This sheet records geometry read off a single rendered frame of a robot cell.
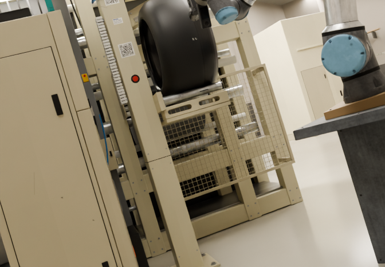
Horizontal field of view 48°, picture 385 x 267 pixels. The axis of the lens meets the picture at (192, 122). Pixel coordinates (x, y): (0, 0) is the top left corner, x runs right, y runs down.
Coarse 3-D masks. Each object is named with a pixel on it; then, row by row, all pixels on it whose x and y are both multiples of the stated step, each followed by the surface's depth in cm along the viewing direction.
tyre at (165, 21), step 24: (168, 0) 224; (144, 24) 255; (168, 24) 214; (192, 24) 216; (144, 48) 257; (168, 48) 214; (192, 48) 216; (216, 48) 224; (168, 72) 219; (192, 72) 221; (216, 72) 230
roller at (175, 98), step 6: (210, 84) 230; (216, 84) 230; (222, 84) 231; (192, 90) 227; (198, 90) 227; (204, 90) 228; (210, 90) 229; (216, 90) 231; (168, 96) 224; (174, 96) 224; (180, 96) 225; (186, 96) 226; (192, 96) 227; (168, 102) 223; (174, 102) 225
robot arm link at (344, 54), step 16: (336, 0) 151; (352, 0) 151; (336, 16) 152; (352, 16) 152; (336, 32) 151; (352, 32) 150; (336, 48) 151; (352, 48) 148; (368, 48) 159; (336, 64) 152; (352, 64) 150
